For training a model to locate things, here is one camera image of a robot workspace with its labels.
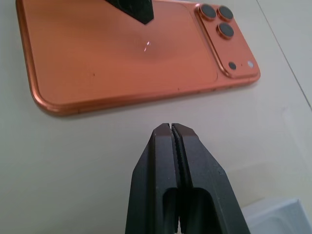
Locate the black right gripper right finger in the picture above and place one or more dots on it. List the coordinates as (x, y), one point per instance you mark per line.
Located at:
(207, 185)

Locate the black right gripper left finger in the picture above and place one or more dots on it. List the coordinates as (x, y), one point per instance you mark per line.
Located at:
(153, 182)

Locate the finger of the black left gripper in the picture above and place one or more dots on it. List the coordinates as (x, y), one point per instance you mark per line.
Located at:
(139, 12)

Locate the orange smartphone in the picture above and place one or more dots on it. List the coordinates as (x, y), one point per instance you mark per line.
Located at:
(122, 68)

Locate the orange phone box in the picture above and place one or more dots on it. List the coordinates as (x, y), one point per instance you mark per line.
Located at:
(280, 219)

